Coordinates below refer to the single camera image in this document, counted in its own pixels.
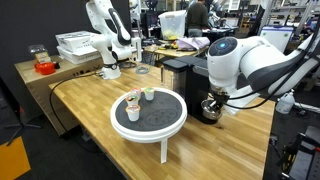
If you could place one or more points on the black perforated mounting board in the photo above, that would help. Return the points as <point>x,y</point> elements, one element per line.
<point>308,166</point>

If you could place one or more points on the metal shelving rack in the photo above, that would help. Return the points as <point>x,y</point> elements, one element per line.
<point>293,13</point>

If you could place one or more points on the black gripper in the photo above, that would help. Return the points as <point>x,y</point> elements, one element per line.
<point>221,99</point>

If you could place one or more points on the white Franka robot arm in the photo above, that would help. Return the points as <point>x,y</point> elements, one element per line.
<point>110,43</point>
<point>253,56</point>

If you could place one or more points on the white round tray table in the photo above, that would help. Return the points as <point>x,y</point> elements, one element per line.
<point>150,135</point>

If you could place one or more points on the black Keurig coffee machine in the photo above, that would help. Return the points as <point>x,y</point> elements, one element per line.
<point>195,90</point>

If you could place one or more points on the clear plastic storage bin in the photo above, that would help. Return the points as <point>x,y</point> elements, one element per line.
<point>172,25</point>

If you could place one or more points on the white plastic jug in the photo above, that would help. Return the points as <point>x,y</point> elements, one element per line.
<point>285,104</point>

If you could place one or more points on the dark-lid white coffee pod cup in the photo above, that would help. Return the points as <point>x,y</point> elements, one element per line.
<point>132,101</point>

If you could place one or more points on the red plastic container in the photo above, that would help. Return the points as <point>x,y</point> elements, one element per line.
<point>45,68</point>

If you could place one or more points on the clear plastic container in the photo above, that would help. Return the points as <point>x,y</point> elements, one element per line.
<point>38,50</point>

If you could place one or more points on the green-lid white coffee pod cup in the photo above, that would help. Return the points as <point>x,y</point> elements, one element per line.
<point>149,96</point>

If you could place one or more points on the white panel blue logo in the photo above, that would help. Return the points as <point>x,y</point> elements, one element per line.
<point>276,36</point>

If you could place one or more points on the pink-lid white coffee pod cup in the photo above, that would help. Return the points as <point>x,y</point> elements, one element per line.
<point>136,90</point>

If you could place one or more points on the beige cabinet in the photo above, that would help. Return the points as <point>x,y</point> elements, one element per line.
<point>36,90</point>

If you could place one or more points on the pale purple cloth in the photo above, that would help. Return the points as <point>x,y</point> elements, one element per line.
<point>193,43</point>

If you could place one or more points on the black tripod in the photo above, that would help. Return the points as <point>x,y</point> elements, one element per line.
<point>22,124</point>

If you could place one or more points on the grey tape roll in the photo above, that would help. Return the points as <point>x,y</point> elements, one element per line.
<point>136,70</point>

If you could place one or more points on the person in dark shirt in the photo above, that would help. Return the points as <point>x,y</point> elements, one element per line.
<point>197,18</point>

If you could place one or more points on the silver metal pot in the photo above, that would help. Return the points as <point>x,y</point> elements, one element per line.
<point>210,115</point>

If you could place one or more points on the red-lid white coffee pod cup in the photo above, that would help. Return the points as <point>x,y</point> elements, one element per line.
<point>133,115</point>

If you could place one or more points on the white cardboard box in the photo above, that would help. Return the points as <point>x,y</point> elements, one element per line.
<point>80,57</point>
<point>75,40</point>

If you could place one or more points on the background wooden desk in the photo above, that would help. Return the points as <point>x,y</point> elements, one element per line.
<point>166,52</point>

